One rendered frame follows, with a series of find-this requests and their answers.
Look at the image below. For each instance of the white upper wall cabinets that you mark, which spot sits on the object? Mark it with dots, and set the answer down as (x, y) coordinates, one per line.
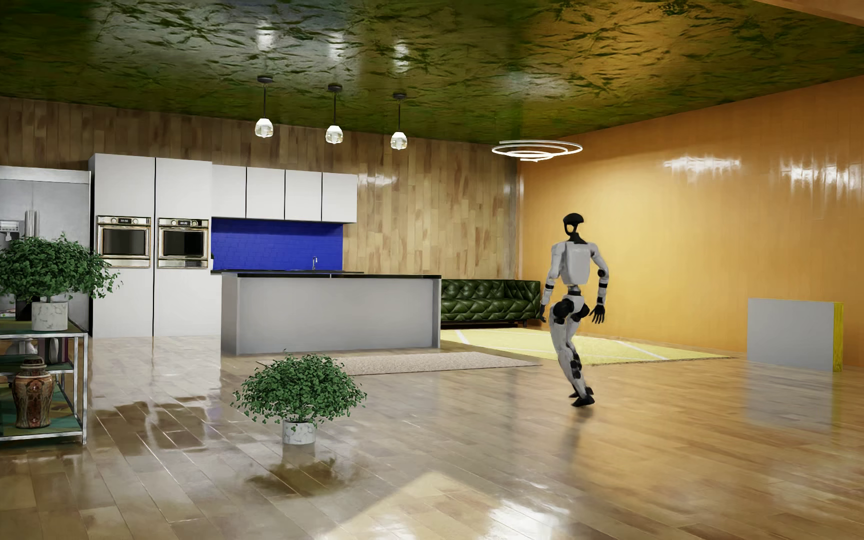
(284, 194)

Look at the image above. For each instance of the black robot head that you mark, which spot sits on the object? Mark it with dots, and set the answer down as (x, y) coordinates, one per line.
(573, 223)

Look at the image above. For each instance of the white right robot leg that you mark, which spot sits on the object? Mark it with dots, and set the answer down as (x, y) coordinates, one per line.
(580, 375)

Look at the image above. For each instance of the metal glass shelf unit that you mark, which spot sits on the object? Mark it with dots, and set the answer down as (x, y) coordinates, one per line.
(27, 382)

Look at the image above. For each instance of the small potted green plant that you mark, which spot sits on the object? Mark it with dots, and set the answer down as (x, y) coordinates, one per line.
(298, 394)

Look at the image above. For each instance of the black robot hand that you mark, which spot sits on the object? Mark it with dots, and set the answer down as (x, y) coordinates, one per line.
(543, 313)
(598, 313)

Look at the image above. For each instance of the white vase on shelf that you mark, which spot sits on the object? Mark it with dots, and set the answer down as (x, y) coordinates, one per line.
(22, 346)

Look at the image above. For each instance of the stainless steel refrigerator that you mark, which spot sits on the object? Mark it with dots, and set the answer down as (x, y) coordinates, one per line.
(38, 217)

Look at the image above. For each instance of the yellow-green area rug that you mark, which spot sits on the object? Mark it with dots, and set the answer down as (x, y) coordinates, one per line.
(597, 346)

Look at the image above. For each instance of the grey area rug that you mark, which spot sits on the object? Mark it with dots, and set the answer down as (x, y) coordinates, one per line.
(424, 363)

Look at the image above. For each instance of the green tufted leather sofa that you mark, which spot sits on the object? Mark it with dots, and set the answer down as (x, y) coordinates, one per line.
(490, 301)

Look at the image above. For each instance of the built-in steel wall oven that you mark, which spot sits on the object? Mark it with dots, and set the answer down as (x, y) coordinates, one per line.
(183, 243)
(124, 241)

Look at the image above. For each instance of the white robot leg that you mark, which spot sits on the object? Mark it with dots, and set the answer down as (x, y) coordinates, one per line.
(580, 375)
(565, 352)

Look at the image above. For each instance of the blue tiled backsplash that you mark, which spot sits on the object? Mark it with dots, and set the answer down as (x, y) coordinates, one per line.
(277, 244)

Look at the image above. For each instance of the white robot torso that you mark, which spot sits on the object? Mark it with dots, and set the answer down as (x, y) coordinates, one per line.
(574, 264)

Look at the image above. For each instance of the grey kitchen island counter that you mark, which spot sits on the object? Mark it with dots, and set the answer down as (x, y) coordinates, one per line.
(331, 312)

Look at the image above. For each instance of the brown ornate ceramic vase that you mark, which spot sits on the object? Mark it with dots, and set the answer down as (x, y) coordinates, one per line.
(33, 394)

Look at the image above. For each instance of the white left robot leg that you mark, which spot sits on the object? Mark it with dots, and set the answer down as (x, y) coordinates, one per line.
(565, 352)

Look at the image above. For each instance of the white tall cabinet unit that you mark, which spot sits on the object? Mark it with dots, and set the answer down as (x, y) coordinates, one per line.
(154, 300)

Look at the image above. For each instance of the glass pendant lamp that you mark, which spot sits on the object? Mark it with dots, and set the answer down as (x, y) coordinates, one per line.
(334, 131)
(264, 124)
(399, 137)

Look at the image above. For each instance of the grey box yellow edge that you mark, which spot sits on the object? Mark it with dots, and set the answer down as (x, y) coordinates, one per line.
(795, 334)

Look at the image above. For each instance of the large potted green plant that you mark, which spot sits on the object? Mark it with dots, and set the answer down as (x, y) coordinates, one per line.
(49, 270)

